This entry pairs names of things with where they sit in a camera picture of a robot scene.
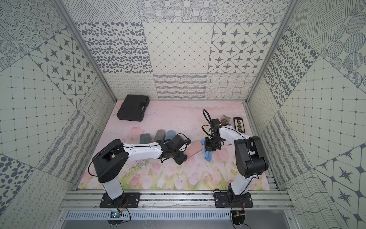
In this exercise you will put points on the left controller board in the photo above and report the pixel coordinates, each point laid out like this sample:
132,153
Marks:
115,218

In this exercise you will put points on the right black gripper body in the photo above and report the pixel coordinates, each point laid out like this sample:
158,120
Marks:
213,144

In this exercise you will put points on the controller board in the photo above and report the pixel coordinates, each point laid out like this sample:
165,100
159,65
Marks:
238,217
115,218

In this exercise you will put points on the blue eyeglass case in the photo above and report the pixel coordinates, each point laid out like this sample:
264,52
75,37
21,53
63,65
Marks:
170,135

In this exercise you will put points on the white vent grille strip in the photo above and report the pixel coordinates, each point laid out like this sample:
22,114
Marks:
152,215

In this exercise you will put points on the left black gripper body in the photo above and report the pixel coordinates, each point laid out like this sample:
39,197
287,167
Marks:
179,151

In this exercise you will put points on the aluminium rail frame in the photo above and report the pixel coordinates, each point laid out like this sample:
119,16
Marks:
90,199

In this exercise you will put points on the black plastic tool case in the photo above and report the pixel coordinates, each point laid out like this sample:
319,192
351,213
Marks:
133,108

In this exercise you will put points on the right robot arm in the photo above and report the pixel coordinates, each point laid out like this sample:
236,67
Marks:
250,156

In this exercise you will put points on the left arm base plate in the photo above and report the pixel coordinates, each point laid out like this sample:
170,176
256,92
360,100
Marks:
127,199

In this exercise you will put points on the pink eyeglass case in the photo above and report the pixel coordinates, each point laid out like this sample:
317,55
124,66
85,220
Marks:
194,148

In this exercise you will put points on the right controller board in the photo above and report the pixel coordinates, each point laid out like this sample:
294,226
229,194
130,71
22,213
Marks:
238,217

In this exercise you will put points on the black box with figures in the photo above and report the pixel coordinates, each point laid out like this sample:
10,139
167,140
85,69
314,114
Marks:
239,125

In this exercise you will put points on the blue microfiber cloth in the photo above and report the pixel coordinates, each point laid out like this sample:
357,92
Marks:
207,154

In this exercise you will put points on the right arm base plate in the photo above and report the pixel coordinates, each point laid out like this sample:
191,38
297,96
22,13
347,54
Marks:
229,200

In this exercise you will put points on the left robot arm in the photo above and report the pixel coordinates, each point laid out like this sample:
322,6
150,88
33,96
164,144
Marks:
109,161

